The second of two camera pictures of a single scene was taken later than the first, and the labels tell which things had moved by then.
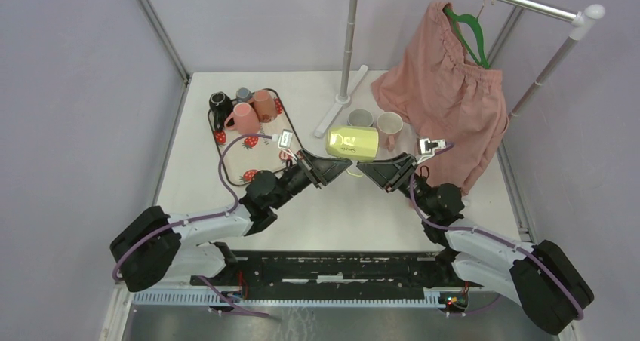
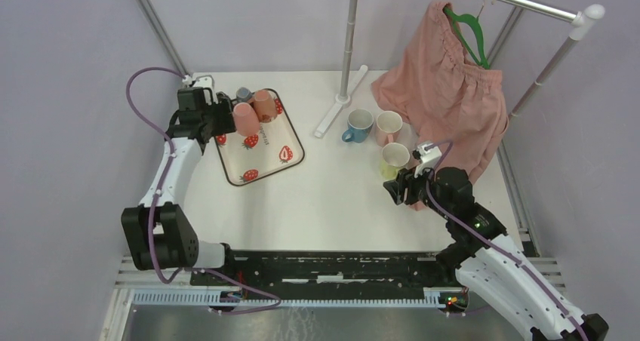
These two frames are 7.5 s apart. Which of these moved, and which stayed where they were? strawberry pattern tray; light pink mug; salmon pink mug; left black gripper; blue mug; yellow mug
Moved: yellow mug; left black gripper
Stayed: blue mug; salmon pink mug; strawberry pattern tray; light pink mug
